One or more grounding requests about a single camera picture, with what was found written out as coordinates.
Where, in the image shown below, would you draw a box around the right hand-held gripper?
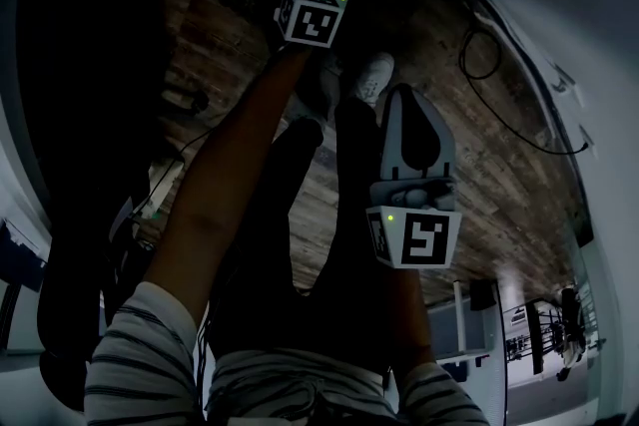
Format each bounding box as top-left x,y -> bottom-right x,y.
364,83 -> 464,270

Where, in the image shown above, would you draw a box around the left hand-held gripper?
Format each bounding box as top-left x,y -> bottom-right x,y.
273,0 -> 349,50

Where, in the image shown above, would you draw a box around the person's left forearm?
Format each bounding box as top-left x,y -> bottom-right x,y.
142,45 -> 315,315

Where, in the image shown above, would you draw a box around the person's right forearm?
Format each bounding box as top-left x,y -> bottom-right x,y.
387,265 -> 436,371

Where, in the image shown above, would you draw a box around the person's left white shoe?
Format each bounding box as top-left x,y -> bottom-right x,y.
293,53 -> 346,122

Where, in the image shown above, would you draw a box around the person's white shoe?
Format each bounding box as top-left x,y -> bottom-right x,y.
347,51 -> 396,110
293,53 -> 346,122

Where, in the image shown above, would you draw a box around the person's right white shoe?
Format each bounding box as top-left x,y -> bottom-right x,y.
347,51 -> 396,110

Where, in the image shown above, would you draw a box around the black skirting board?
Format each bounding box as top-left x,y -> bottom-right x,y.
398,0 -> 596,246

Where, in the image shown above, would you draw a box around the person's black trousers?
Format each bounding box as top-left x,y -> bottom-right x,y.
206,97 -> 398,368

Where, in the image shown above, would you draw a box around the white power strip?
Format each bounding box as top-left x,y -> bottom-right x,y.
133,161 -> 187,221

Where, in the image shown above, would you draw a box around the white wall socket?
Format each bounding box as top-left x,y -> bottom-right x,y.
547,63 -> 584,107
577,123 -> 599,160

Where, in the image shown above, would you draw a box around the black wall cable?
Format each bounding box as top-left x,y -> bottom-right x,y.
457,26 -> 591,157

